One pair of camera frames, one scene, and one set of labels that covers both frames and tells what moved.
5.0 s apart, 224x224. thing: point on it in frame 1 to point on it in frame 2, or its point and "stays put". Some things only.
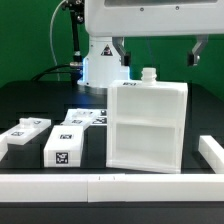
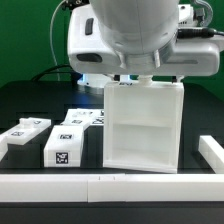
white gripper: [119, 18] to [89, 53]
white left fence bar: [4, 141] stays put
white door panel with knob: [29, 128] stays put
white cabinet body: [146, 123] stays put
